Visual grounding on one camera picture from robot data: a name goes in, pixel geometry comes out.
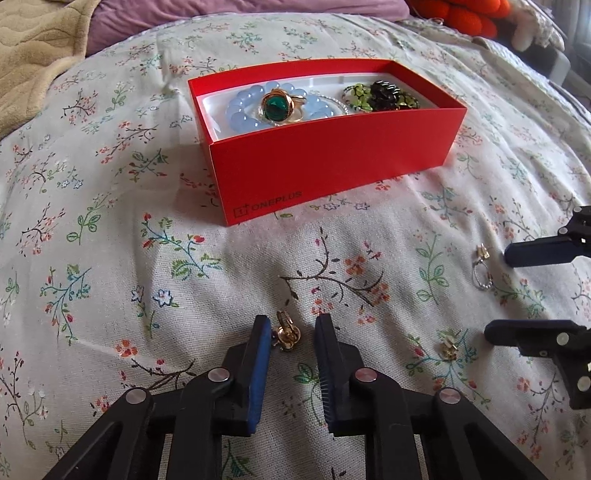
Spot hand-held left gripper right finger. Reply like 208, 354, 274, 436
314, 314, 550, 480

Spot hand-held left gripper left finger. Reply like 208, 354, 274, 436
41, 315, 271, 480

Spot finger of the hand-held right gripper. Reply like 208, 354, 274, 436
504, 205, 591, 268
485, 320, 591, 409

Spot gold hoop earring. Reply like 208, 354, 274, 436
273, 311, 304, 352

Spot silver hoop earring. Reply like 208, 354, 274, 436
472, 244, 494, 292

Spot red cardboard box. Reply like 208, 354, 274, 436
188, 58, 468, 228

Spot black flower hair clip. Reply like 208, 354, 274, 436
365, 79, 419, 112

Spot green bead cord bracelet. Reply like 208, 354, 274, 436
342, 82, 377, 112

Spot thin clear bead bracelet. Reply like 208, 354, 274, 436
318, 95, 349, 114

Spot gold ring green stone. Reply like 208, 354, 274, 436
259, 88, 309, 126

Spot light blue bead bracelet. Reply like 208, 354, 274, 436
225, 80, 329, 131

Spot floral bed sheet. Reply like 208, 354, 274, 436
0, 11, 591, 480

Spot dark grey box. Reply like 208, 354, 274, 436
531, 46, 572, 88

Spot white plush foot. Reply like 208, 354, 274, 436
510, 23, 532, 52

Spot orange plush toy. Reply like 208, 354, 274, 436
409, 0, 511, 40

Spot purple pillow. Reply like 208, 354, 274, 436
85, 0, 409, 57

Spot cream quilted blanket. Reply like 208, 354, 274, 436
0, 0, 101, 139

